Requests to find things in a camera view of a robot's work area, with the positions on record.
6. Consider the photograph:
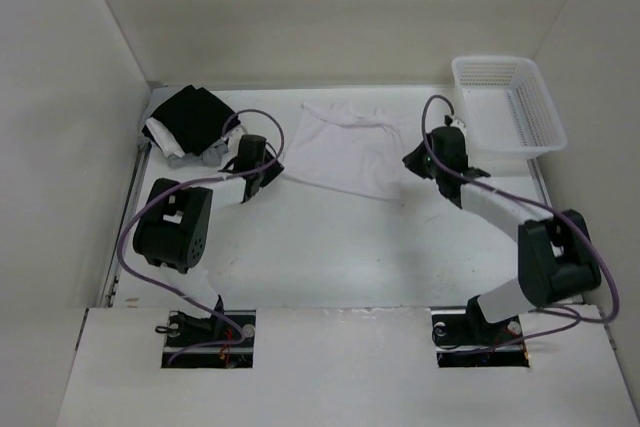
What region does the folded grey tank top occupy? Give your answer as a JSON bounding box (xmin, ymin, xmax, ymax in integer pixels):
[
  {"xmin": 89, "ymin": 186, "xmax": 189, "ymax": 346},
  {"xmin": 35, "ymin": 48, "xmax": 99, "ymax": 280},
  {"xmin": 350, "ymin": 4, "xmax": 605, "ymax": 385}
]
[{"xmin": 167, "ymin": 140, "xmax": 229, "ymax": 168}]

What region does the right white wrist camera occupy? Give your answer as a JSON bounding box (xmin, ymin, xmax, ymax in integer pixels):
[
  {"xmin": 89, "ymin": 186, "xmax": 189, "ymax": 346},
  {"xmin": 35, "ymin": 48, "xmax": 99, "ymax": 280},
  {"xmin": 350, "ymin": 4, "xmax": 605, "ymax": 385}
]
[{"xmin": 444, "ymin": 115, "xmax": 467, "ymax": 135}]

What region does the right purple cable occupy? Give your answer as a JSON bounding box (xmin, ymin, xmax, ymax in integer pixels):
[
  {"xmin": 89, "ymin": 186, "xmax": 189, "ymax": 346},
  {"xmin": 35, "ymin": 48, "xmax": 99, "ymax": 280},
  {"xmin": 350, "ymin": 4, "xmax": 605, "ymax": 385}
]
[{"xmin": 421, "ymin": 94, "xmax": 621, "ymax": 348}]

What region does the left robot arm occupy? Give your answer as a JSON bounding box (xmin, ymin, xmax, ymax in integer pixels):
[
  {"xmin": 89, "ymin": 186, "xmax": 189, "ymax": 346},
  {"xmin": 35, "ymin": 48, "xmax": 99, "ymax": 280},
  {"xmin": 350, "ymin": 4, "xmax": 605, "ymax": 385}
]
[{"xmin": 132, "ymin": 134, "xmax": 284, "ymax": 346}]

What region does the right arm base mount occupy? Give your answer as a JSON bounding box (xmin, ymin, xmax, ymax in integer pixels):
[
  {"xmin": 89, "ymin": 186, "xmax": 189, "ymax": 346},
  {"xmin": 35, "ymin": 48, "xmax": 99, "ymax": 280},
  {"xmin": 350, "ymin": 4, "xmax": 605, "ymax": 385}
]
[{"xmin": 431, "ymin": 309, "xmax": 529, "ymax": 368}]

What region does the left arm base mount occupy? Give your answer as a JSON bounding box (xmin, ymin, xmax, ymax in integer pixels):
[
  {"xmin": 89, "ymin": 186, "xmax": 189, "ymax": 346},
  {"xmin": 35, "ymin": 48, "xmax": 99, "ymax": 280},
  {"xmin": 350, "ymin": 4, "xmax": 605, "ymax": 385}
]
[{"xmin": 155, "ymin": 310, "xmax": 257, "ymax": 370}]

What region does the purple cable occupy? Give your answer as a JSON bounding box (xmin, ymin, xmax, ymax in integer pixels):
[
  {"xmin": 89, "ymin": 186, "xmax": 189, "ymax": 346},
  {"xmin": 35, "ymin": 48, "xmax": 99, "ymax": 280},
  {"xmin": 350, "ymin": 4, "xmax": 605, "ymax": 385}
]
[
  {"xmin": 421, "ymin": 94, "xmax": 621, "ymax": 348},
  {"xmin": 114, "ymin": 109, "xmax": 286, "ymax": 366}
]

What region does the white tank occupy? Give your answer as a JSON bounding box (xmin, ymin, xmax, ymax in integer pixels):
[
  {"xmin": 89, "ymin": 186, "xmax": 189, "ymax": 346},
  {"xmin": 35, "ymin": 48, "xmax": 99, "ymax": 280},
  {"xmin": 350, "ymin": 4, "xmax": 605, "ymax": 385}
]
[
  {"xmin": 145, "ymin": 117, "xmax": 185, "ymax": 158},
  {"xmin": 284, "ymin": 102, "xmax": 404, "ymax": 201}
]

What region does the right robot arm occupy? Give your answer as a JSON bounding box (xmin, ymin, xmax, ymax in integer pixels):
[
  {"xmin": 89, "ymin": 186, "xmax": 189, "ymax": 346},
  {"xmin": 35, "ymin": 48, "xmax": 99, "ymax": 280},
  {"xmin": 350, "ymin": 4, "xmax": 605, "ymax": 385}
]
[{"xmin": 402, "ymin": 126, "xmax": 602, "ymax": 345}]

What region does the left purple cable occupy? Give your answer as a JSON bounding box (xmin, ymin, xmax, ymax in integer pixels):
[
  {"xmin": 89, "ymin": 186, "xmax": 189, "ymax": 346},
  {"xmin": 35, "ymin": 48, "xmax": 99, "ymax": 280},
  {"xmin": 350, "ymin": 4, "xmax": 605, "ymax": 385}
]
[{"xmin": 114, "ymin": 109, "xmax": 286, "ymax": 366}]

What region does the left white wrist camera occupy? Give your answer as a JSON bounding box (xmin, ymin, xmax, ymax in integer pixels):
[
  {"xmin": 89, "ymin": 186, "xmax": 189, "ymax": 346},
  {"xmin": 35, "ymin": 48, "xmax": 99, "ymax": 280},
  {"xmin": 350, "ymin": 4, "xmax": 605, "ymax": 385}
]
[{"xmin": 223, "ymin": 125, "xmax": 247, "ymax": 149}]

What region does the folded white tank top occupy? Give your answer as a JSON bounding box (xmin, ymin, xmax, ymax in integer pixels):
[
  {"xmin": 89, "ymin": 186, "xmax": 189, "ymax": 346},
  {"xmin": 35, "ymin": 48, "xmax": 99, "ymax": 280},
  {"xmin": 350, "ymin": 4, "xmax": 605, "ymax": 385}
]
[{"xmin": 145, "ymin": 117, "xmax": 185, "ymax": 158}]

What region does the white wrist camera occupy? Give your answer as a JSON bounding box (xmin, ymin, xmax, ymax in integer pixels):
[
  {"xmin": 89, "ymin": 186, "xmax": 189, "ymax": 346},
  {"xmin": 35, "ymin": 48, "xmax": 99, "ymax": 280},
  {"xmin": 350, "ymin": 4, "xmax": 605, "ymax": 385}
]
[
  {"xmin": 223, "ymin": 125, "xmax": 247, "ymax": 149},
  {"xmin": 444, "ymin": 115, "xmax": 467, "ymax": 135}
]

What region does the folded black tank top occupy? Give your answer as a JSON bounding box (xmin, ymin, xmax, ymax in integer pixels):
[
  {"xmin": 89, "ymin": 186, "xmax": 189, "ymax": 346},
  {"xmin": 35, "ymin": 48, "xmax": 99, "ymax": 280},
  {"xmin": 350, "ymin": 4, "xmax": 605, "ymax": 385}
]
[{"xmin": 151, "ymin": 85, "xmax": 241, "ymax": 156}]

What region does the white plastic basket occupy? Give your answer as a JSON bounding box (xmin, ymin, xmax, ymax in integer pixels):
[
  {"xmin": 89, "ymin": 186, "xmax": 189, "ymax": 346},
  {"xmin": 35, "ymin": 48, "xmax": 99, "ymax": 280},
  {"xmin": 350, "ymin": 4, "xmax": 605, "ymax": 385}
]
[{"xmin": 451, "ymin": 56, "xmax": 567, "ymax": 160}]

